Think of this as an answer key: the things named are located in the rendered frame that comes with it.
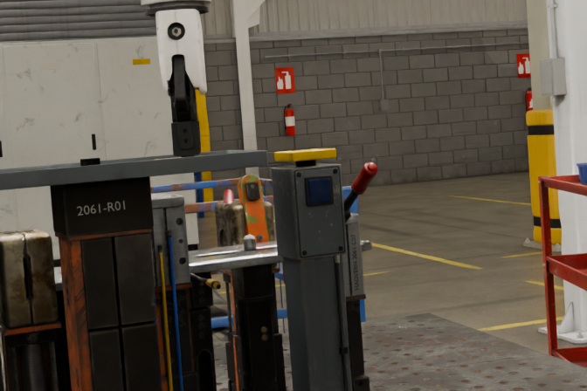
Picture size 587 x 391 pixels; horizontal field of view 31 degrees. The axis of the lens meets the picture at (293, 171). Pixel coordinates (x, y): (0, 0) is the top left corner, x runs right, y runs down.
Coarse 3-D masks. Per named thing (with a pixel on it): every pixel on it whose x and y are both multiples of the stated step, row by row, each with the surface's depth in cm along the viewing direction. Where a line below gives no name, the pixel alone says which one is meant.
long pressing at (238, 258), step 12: (276, 240) 175; (192, 252) 167; (204, 252) 166; (216, 252) 165; (228, 252) 165; (240, 252) 162; (252, 252) 161; (264, 252) 160; (276, 252) 157; (192, 264) 152; (204, 264) 152; (216, 264) 153; (228, 264) 154; (240, 264) 154; (252, 264) 155; (60, 276) 151; (60, 288) 144
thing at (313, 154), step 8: (280, 152) 132; (288, 152) 129; (296, 152) 128; (304, 152) 129; (312, 152) 129; (320, 152) 129; (328, 152) 130; (280, 160) 131; (288, 160) 129; (296, 160) 128; (304, 160) 129; (312, 160) 131
